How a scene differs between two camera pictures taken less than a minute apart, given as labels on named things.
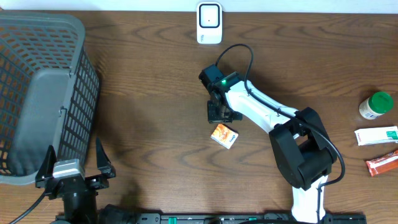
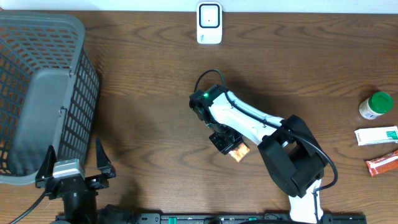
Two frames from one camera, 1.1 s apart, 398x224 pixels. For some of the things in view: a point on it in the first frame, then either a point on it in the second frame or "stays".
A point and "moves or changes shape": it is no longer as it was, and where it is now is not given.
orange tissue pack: [224, 135] moves or changes shape
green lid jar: [379, 103] stays
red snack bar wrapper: [382, 164] stays
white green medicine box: [375, 135] stays
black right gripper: [213, 117] -> [224, 147]
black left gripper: [90, 181] stays
